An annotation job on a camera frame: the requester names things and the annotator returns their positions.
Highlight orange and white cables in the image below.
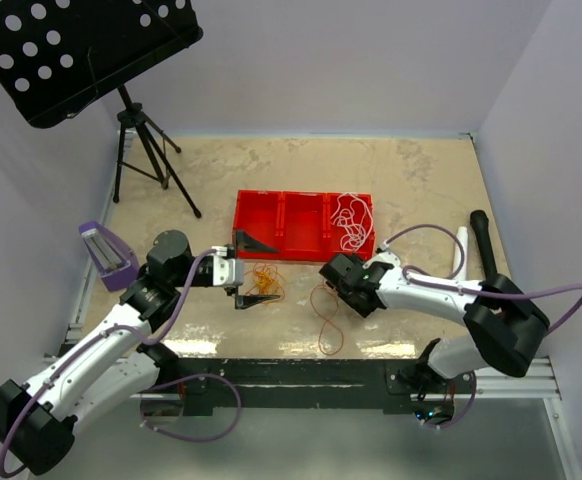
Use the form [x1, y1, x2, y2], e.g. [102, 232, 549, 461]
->
[248, 262, 286, 304]

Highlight orange cable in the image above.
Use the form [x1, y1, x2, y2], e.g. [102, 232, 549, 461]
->
[309, 282, 346, 356]

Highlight white cable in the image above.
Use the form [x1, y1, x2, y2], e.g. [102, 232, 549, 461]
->
[329, 190, 375, 253]

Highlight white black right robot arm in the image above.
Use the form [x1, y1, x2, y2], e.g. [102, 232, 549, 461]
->
[319, 250, 549, 395]

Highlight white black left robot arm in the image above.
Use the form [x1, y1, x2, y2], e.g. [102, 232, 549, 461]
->
[0, 230, 273, 479]

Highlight red left plastic bin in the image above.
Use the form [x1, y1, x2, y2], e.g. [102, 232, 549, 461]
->
[233, 190, 282, 250]

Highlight red plastic bin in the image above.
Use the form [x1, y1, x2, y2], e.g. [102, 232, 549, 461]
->
[278, 191, 328, 263]
[233, 190, 282, 250]
[324, 192, 375, 260]

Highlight red right plastic bin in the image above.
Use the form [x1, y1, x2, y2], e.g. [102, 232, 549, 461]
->
[324, 192, 375, 260]

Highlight red middle plastic bin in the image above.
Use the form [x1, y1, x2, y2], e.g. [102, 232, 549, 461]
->
[278, 191, 328, 263]

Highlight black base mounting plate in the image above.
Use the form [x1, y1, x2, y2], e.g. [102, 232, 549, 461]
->
[138, 357, 475, 416]

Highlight purple metronome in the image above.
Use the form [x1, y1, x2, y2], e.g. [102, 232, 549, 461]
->
[78, 221, 140, 292]

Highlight white microphone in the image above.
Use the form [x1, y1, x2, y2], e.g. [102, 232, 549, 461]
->
[450, 226, 468, 281]

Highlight black microphone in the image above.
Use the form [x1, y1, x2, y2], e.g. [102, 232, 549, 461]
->
[469, 210, 498, 279]

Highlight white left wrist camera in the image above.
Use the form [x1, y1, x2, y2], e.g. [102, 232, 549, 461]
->
[211, 245, 226, 288]

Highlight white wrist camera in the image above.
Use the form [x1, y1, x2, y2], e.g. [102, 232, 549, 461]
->
[371, 242, 402, 268]
[211, 245, 226, 288]

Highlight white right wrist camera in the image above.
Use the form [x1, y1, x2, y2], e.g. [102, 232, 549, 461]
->
[371, 242, 402, 268]

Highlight aluminium front rail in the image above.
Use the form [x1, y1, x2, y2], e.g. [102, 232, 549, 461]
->
[34, 355, 565, 401]

